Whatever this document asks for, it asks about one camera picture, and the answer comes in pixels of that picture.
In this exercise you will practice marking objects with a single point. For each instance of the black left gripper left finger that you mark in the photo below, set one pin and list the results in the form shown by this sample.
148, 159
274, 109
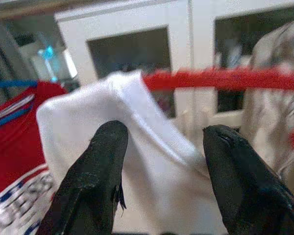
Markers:
93, 176

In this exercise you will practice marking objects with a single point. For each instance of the beige grey patterned garment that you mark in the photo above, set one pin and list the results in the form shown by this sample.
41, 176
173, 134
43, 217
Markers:
267, 115

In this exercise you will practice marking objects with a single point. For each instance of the red short sleeve shirt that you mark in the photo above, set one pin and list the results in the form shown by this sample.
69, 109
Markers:
14, 147

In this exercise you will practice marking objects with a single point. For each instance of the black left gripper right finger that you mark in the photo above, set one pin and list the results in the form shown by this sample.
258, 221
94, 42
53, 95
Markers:
245, 186

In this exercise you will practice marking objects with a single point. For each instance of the white glass door cabinet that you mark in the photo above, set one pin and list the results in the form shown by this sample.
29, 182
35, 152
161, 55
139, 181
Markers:
181, 36

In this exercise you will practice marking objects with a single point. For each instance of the blue plastic hanger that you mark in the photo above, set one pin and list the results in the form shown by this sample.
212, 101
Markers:
12, 84

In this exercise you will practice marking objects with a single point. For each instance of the white satin garment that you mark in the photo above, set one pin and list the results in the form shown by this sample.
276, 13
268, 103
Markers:
76, 117

